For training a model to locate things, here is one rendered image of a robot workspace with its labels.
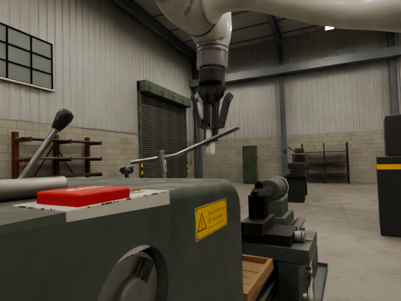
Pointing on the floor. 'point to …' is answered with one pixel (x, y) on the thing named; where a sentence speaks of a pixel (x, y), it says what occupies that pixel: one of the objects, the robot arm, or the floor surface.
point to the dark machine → (390, 178)
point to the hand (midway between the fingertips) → (210, 141)
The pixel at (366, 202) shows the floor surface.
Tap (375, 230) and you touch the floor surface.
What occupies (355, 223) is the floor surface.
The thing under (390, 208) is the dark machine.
